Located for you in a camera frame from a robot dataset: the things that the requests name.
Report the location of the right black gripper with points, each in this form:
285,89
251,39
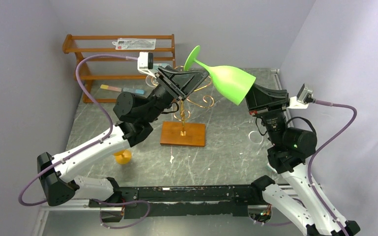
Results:
268,108

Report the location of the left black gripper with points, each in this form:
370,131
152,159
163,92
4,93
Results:
179,85

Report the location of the green plastic wine glass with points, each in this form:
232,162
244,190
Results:
231,82

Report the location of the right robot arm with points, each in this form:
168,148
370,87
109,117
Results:
291,155

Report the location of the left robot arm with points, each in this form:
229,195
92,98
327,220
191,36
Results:
61,181

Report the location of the orange plastic wine glass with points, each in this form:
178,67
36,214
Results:
123,157

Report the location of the blue packaged item lower shelf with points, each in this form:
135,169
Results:
156,66

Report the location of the blue eraser stick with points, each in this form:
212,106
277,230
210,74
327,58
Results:
133,90

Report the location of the yellow pink eraser stick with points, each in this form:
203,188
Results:
111,88

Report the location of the packaged item top shelf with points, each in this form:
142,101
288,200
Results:
134,44

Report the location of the wooden two-tier shelf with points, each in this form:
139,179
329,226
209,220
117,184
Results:
94,48

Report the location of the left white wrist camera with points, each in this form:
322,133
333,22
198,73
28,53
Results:
145,63

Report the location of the gold wire wine glass rack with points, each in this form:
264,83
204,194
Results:
183,133

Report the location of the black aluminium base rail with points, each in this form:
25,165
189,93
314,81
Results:
135,202

